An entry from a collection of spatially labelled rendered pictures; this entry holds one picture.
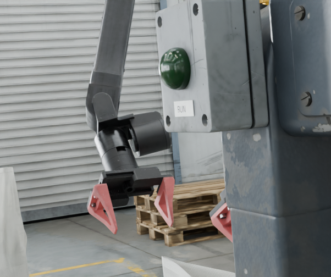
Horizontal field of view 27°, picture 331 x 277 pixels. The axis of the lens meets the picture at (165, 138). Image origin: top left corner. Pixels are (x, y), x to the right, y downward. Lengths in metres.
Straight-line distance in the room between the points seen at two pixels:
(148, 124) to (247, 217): 0.72
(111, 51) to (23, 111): 6.83
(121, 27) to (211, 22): 0.86
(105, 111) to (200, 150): 7.77
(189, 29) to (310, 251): 0.18
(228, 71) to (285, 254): 0.13
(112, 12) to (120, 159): 0.31
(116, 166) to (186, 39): 0.70
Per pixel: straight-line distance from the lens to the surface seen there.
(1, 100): 8.05
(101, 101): 1.22
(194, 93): 0.47
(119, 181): 1.15
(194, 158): 8.92
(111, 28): 1.31
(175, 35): 0.49
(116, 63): 1.27
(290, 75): 0.46
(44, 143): 8.15
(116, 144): 1.19
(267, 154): 0.48
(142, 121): 1.23
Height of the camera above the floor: 1.26
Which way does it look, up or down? 3 degrees down
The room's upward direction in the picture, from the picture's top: 5 degrees counter-clockwise
